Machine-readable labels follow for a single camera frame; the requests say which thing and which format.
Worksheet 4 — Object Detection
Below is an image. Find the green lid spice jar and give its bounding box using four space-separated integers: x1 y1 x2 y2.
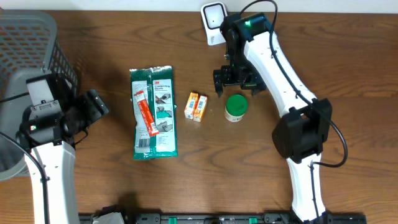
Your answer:
224 95 248 123

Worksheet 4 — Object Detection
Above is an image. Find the orange small box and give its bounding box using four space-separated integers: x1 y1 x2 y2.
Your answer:
184 92 199 119
193 95 208 122

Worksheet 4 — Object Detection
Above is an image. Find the green white snack bag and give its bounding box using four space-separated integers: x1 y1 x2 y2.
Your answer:
130 65 178 160

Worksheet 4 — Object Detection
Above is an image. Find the red white snack stick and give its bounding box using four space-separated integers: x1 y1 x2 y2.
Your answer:
134 90 159 137

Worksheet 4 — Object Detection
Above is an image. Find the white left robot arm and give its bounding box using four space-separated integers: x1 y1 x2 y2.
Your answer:
17 73 109 223

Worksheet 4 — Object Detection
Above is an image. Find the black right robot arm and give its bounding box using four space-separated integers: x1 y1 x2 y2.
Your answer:
213 13 332 223

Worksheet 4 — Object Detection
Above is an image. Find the white barcode scanner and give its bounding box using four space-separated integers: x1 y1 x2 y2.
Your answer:
200 1 227 46

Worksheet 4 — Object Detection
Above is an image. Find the grey plastic basket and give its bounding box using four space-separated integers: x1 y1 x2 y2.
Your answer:
0 9 80 181

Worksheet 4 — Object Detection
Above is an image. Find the black mounting rail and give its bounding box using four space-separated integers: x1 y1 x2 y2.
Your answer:
79 212 368 224

